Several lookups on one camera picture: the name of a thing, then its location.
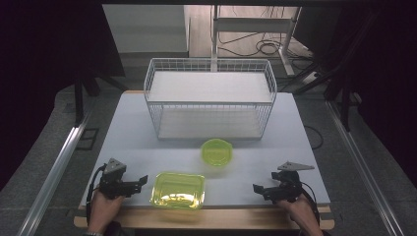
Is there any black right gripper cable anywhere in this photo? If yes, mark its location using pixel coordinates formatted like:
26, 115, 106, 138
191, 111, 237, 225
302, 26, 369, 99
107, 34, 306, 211
296, 181, 322, 228

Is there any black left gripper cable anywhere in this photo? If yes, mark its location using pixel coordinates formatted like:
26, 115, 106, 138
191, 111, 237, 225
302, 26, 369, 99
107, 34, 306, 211
85, 164, 108, 228

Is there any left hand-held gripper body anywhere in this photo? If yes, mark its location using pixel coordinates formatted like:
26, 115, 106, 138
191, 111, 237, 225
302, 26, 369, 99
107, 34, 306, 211
97, 157, 140, 200

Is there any aluminium rail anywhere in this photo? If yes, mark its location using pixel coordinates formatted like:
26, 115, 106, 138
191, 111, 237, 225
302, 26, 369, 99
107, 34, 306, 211
17, 107, 95, 236
325, 98, 403, 236

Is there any black floor cables bundle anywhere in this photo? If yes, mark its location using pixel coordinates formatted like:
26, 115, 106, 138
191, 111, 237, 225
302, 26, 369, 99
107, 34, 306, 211
217, 29, 313, 62

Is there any black floor bracket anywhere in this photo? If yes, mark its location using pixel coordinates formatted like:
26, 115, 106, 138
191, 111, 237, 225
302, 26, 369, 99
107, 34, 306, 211
75, 127, 100, 151

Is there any person's left hand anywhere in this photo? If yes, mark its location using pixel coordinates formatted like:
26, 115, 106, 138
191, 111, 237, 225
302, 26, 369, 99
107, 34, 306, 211
87, 188, 126, 235

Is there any round green plastic container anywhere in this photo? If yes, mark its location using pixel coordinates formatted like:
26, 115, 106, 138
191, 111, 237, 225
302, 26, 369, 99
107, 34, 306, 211
200, 138, 234, 167

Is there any person's right hand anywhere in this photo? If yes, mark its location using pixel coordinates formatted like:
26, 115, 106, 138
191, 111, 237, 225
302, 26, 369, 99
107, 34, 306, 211
275, 194, 325, 236

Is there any black curtain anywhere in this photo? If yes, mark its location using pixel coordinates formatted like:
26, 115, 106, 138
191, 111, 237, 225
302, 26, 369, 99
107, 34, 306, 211
0, 0, 126, 192
328, 0, 417, 180

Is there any black metal stand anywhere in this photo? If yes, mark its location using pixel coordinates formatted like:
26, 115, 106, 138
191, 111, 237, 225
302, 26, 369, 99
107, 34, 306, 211
73, 76, 130, 128
280, 12, 379, 133

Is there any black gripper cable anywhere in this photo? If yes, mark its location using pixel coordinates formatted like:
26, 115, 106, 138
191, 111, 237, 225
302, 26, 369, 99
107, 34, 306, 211
85, 164, 108, 228
296, 181, 322, 228

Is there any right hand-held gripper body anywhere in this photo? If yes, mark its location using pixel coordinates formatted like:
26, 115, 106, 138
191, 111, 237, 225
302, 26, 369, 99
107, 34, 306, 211
270, 160, 315, 204

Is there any rectangular green plastic container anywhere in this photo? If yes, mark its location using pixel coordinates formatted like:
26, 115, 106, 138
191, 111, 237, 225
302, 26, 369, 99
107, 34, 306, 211
149, 171, 207, 210

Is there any white metal desk frame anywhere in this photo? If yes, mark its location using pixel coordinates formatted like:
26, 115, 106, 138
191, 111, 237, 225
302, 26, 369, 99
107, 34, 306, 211
210, 4, 303, 78

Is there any thin black floor cable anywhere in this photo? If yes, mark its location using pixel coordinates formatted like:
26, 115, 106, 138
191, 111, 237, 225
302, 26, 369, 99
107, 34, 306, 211
304, 125, 326, 151

